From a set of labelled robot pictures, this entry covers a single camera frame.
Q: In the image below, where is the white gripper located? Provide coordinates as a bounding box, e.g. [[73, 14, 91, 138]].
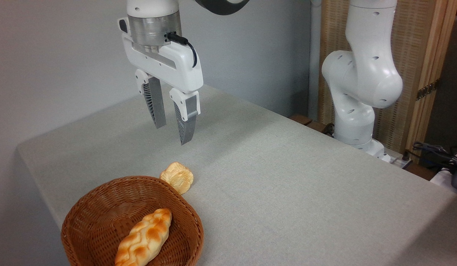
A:
[[117, 17, 204, 146]]

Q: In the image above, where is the braided bread loaf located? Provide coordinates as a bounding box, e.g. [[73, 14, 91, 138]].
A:
[[115, 208, 173, 266]]

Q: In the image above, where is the round bread roll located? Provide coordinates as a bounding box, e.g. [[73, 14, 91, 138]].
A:
[[160, 162, 194, 195]]

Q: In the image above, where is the brown wicker basket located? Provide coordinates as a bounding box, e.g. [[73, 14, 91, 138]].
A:
[[61, 176, 204, 266]]

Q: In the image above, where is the brown wooden block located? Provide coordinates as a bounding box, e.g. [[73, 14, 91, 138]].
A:
[[289, 114, 335, 136]]

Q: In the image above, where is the white vertical pipe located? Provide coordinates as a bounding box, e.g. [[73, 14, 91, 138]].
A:
[[308, 0, 321, 120]]

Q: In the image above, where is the woven wood-framed folding screen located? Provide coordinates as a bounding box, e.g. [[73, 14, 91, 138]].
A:
[[318, 0, 457, 157]]

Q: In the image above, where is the metal screen hinge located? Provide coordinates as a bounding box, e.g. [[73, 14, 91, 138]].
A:
[[416, 79, 440, 101]]

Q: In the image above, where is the grey device with white base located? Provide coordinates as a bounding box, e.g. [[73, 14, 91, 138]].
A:
[[430, 163, 457, 196]]

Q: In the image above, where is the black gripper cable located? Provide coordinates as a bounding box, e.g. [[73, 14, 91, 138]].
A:
[[166, 32, 198, 68]]

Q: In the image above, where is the black cable bundle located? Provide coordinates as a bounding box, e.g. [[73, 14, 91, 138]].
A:
[[412, 141, 457, 174]]

